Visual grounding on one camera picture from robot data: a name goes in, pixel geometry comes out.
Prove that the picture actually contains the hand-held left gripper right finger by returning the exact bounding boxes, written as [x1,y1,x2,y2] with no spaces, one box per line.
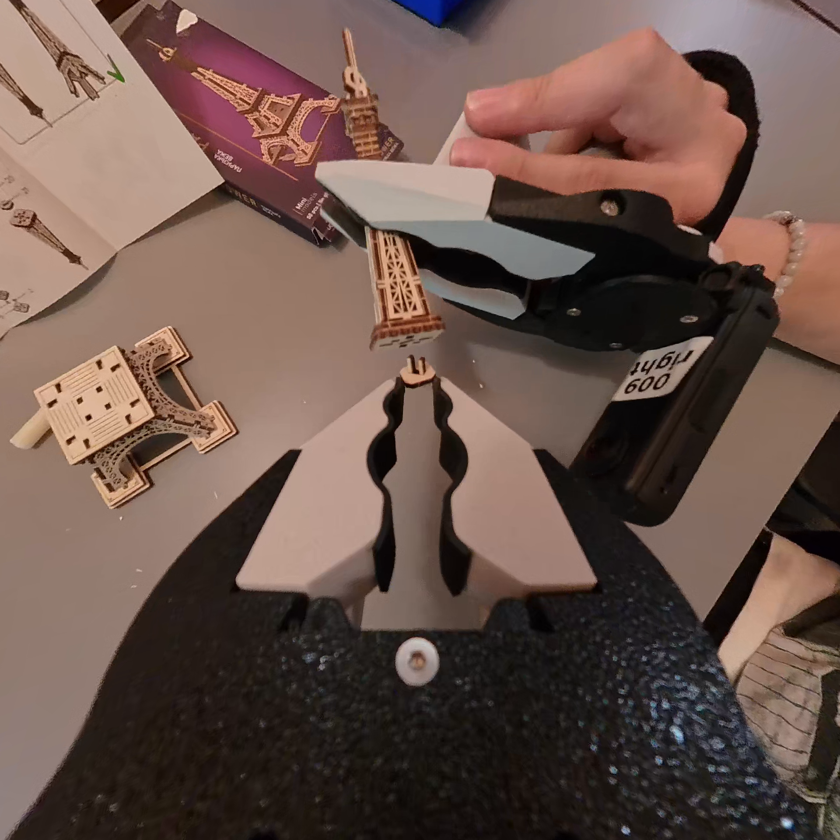
[432,377,598,597]

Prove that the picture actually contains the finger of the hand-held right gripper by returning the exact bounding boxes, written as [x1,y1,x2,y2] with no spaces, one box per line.
[322,197,534,322]
[314,159,580,282]

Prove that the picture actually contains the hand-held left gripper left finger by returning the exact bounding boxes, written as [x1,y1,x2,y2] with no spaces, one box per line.
[235,377,404,599]

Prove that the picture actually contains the wooden tower spire section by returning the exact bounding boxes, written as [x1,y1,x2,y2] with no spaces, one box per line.
[340,28,447,352]

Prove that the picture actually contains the person's right forearm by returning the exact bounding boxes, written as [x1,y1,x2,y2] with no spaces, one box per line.
[715,217,840,365]

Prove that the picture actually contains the person's right hand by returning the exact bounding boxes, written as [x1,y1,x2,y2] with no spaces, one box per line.
[449,28,749,228]

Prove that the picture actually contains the blue plastic bin with tag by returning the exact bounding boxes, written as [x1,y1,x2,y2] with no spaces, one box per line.
[392,0,473,27]

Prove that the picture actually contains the purple model kit box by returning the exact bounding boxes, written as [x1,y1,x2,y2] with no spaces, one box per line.
[121,0,404,249]

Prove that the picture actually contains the wooden tower base section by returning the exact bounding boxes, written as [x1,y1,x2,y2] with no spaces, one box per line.
[33,326,238,509]

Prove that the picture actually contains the dark shorts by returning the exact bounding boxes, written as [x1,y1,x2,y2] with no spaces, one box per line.
[764,407,840,546]

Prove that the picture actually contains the person's bare leg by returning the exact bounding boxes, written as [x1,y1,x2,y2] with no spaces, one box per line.
[718,532,815,677]

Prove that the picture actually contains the folded assembly instruction sheet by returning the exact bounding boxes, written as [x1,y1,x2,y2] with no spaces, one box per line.
[0,0,225,339]

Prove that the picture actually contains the striped grey cloth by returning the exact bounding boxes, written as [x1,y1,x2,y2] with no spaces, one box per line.
[735,623,840,840]

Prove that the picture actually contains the pearl bead bracelet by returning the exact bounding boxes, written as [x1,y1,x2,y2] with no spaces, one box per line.
[761,210,808,299]

